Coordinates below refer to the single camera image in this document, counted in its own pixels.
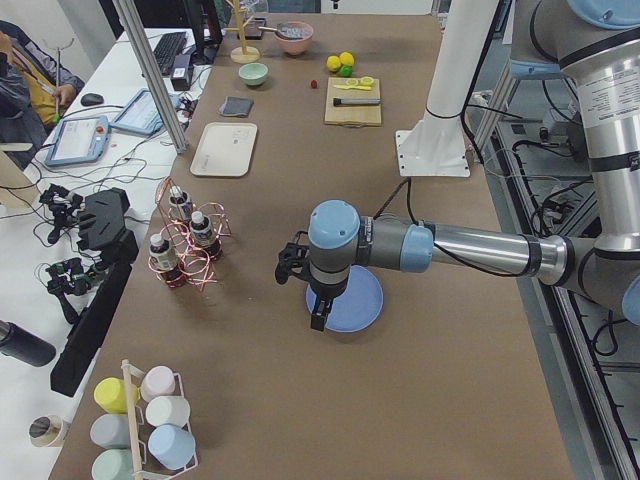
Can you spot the wooden cutting board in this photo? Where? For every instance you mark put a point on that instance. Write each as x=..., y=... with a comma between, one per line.
x=356, y=116

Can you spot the seated person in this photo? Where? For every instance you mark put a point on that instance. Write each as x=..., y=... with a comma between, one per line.
x=35, y=90

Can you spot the green lime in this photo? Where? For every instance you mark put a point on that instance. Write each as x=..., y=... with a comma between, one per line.
x=345, y=71

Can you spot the yellow cup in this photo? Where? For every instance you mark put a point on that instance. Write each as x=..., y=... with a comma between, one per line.
x=110, y=395

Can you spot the paper tape roll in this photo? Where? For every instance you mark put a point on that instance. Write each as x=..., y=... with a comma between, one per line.
x=48, y=431

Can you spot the black keyboard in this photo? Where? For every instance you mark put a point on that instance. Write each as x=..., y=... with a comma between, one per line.
x=168, y=47

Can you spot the grey folded cloth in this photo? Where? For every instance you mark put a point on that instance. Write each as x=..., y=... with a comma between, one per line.
x=236, y=107

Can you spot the wooden mug tree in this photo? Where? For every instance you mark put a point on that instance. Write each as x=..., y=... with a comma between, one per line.
x=245, y=53

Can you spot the white wire cup rack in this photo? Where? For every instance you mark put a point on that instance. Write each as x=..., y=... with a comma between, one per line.
x=145, y=465

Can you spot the teach pendant tablet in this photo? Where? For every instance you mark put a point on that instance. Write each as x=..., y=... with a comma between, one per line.
x=78, y=141

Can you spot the front dark bottle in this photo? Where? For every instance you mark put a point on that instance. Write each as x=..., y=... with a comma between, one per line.
x=162, y=253

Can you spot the pink bowl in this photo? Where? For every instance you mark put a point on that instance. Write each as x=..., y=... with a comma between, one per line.
x=294, y=37

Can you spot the copper wire bottle rack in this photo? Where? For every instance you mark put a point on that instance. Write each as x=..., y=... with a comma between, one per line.
x=196, y=265

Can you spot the black stand equipment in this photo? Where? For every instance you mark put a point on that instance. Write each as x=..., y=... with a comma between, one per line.
x=89, y=296

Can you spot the middle dark bottle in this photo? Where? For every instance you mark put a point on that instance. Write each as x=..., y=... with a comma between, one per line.
x=201, y=229

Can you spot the pink cup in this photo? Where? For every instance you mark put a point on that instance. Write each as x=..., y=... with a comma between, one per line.
x=158, y=381

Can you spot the dark bottle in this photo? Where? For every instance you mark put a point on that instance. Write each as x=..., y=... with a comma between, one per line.
x=181, y=201
x=201, y=229
x=162, y=253

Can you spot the white cup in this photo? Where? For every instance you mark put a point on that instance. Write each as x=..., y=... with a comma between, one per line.
x=173, y=410

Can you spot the blue cup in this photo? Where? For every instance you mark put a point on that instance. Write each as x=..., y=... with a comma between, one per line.
x=172, y=446

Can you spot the black computer mouse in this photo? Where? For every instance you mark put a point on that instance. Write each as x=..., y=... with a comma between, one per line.
x=91, y=99

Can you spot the black thermos bottle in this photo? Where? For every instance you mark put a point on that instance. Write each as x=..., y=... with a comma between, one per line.
x=25, y=346

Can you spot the rear dark bottle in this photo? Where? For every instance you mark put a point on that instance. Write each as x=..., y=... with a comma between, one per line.
x=181, y=201

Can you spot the blue round plate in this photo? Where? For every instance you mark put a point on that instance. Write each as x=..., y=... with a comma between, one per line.
x=359, y=306

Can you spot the beige tray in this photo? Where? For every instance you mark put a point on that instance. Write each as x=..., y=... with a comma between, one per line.
x=224, y=150

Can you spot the green bowl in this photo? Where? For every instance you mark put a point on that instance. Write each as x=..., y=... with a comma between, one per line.
x=253, y=74

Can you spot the black power adapter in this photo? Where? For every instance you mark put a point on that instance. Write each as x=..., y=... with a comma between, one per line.
x=181, y=73

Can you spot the yellow lemon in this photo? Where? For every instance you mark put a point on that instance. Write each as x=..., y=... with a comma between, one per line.
x=347, y=59
x=333, y=63

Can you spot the grey cup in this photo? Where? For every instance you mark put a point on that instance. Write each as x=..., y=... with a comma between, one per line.
x=111, y=431

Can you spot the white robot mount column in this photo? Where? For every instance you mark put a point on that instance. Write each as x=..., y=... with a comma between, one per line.
x=436, y=144

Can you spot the lemon slices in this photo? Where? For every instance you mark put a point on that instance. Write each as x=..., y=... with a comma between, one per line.
x=365, y=83

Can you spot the aluminium frame post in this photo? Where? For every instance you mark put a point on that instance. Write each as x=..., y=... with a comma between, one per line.
x=130, y=20

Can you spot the black handled knife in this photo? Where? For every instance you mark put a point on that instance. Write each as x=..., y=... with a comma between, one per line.
x=341, y=102

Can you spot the mint green cup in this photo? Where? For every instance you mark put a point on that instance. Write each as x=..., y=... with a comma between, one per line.
x=113, y=464

